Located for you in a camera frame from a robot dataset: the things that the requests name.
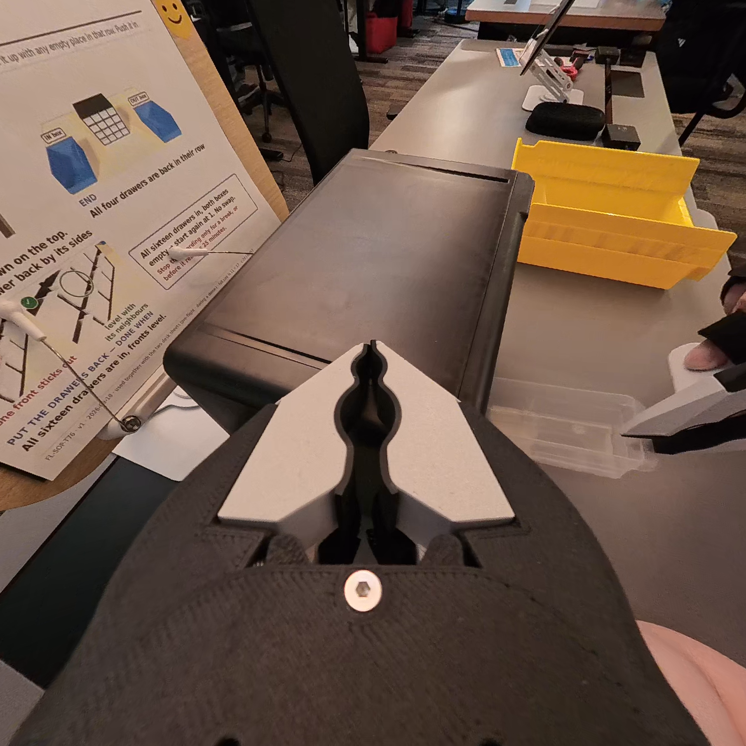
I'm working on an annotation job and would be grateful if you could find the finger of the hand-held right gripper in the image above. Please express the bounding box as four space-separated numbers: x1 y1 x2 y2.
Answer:
619 372 746 457

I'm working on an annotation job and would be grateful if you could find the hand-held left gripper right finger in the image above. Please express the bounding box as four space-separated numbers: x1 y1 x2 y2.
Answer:
373 340 517 536

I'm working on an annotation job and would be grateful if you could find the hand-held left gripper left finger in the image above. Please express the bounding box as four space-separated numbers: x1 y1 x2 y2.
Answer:
217 340 374 536

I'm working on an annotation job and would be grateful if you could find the clear plastic drawer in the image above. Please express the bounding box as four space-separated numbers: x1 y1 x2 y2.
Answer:
486 376 656 480

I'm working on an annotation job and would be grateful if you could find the black drawer cabinet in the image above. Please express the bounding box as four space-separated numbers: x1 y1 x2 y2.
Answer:
163 148 536 423

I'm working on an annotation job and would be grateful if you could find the person's right hand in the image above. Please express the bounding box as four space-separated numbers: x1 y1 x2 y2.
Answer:
683 340 730 373

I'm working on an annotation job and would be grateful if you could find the white document stand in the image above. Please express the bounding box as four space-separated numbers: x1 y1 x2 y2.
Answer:
0 245 251 483

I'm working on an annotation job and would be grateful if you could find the yellow plastic bin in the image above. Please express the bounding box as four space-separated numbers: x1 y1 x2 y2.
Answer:
512 139 738 290

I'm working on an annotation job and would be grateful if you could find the black block on stick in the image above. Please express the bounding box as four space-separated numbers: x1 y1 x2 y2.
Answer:
600 58 642 149

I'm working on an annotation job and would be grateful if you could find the pink clothing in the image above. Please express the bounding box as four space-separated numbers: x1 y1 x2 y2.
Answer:
635 621 746 746

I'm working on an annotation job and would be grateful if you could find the instruction poster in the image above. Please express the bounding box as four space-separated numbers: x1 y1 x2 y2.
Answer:
0 0 282 481

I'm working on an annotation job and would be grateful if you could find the black zippered case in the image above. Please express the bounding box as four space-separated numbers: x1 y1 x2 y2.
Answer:
526 102 606 136

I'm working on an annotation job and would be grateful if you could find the black office chair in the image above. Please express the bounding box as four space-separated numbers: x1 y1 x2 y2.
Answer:
245 0 371 187
653 0 746 146

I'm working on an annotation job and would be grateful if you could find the white tablet stand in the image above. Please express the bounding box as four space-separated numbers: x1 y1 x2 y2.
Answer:
521 44 586 110

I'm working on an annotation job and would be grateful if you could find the dark tablet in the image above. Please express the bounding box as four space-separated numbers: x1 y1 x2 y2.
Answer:
520 0 575 77

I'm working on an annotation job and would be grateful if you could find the wooden desk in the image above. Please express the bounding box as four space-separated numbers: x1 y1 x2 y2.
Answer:
466 0 666 33

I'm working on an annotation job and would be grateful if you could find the red plastic bin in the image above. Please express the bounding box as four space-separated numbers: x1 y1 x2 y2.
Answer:
366 14 398 56

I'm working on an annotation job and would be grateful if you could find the yellow smiley sticker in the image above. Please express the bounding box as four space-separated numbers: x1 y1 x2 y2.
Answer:
150 0 196 38

